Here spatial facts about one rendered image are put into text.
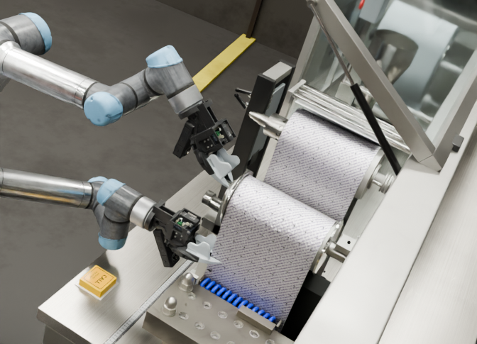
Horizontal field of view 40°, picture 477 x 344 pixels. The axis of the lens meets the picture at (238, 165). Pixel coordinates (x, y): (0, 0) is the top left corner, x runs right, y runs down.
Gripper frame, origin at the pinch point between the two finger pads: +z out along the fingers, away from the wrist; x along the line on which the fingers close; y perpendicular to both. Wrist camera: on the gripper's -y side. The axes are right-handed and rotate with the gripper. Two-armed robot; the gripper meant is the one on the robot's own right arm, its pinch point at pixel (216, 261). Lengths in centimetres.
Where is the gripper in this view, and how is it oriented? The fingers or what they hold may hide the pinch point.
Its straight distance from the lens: 166.5
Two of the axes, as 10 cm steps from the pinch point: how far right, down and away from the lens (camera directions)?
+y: 2.7, -8.0, -5.4
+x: 4.4, -4.0, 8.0
